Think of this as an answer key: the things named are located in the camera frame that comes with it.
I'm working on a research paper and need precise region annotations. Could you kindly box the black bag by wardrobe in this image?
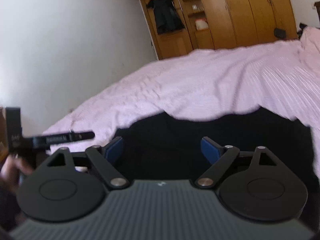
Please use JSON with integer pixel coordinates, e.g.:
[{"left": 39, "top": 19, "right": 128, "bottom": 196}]
[{"left": 273, "top": 28, "right": 286, "bottom": 40}]

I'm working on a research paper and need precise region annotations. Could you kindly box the black hanging jacket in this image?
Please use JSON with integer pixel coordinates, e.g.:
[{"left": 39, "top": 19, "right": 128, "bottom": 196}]
[{"left": 146, "top": 0, "right": 185, "bottom": 35}]

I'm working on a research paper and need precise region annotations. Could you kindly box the wooden wardrobe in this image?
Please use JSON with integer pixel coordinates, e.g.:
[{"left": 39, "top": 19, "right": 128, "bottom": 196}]
[{"left": 140, "top": 0, "right": 297, "bottom": 59}]

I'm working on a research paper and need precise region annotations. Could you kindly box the white orange container on shelf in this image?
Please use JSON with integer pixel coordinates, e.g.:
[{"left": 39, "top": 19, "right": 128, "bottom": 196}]
[{"left": 195, "top": 18, "right": 209, "bottom": 31}]

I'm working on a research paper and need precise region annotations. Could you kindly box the dark wooden headboard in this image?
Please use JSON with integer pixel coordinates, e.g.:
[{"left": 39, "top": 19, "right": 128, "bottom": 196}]
[{"left": 314, "top": 1, "right": 320, "bottom": 21}]

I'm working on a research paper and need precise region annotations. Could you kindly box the black long-sleeve sweater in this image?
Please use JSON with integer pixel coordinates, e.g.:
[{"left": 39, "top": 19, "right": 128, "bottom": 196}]
[{"left": 109, "top": 108, "right": 317, "bottom": 183}]

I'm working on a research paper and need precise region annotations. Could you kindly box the person's left hand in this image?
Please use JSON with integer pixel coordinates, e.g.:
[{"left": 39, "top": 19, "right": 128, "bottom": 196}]
[{"left": 1, "top": 154, "right": 34, "bottom": 203}]

